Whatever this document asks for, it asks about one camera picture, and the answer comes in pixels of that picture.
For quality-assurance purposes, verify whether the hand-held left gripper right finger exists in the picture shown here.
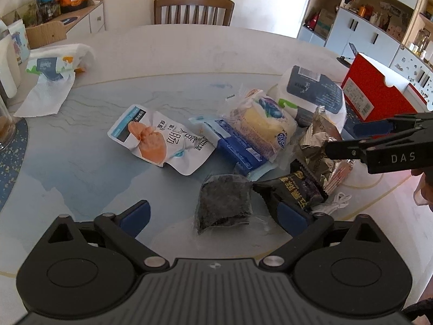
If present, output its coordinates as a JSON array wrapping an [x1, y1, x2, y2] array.
[[259, 202, 388, 273]]

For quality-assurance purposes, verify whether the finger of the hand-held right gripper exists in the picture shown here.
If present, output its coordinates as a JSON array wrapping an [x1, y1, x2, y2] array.
[[324, 127, 433, 161], [353, 112, 433, 138]]

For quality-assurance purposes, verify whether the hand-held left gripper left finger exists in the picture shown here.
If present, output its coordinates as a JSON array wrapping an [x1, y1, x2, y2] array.
[[44, 200, 170, 273]]

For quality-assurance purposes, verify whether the silver foil snack packet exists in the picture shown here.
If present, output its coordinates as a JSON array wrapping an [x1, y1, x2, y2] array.
[[297, 106, 354, 195]]

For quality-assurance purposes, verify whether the black snack packet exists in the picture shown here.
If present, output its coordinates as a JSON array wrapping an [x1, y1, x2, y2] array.
[[252, 158, 329, 218]]

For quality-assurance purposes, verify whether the red cardboard box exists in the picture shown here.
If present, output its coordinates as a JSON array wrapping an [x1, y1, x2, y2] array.
[[340, 52, 433, 122]]

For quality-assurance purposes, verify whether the white cable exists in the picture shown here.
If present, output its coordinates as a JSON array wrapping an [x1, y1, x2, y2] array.
[[310, 191, 352, 216]]

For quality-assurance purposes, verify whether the white navy wet wipes pack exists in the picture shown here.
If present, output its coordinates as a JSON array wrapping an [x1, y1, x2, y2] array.
[[267, 65, 346, 130]]

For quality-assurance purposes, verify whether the white orange snack packet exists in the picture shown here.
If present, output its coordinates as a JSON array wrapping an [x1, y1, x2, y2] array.
[[107, 104, 216, 177]]

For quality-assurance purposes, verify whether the blue tissue pack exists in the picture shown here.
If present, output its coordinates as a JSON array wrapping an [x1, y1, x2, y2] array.
[[189, 116, 271, 181]]

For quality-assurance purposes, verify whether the blueberry print bread packet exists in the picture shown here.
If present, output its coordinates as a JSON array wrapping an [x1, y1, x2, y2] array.
[[217, 89, 298, 163]]

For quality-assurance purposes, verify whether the white marble desktop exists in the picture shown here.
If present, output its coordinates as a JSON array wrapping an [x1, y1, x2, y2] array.
[[0, 24, 433, 312]]

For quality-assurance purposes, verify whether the person's right hand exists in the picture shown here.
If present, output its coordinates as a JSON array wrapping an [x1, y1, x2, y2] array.
[[413, 174, 433, 206]]

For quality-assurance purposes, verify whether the black phone stand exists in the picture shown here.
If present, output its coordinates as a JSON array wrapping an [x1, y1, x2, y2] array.
[[336, 42, 358, 66]]

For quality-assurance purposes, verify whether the cardboard box with green print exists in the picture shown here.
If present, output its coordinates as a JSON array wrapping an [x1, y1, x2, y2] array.
[[316, 8, 336, 39]]

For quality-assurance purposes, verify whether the paper towel pack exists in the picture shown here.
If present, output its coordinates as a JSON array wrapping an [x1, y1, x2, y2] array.
[[14, 43, 97, 118]]

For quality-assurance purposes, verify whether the clear drinking glass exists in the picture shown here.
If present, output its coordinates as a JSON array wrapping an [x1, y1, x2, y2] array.
[[0, 103, 17, 151]]

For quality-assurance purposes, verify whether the open brown cardboard box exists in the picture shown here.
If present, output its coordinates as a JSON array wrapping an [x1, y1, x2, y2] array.
[[24, 20, 68, 50]]

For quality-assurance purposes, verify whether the white sideboard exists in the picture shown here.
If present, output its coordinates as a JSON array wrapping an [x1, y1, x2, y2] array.
[[0, 0, 105, 51]]

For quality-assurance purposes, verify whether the dark jar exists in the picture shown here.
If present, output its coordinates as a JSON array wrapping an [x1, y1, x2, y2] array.
[[38, 2, 62, 21]]

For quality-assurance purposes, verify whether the clear glass tank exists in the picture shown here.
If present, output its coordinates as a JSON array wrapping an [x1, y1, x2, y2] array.
[[0, 0, 43, 28]]

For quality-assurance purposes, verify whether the white wooden wall cabinet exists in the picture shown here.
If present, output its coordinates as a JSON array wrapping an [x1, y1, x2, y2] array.
[[297, 0, 433, 109]]

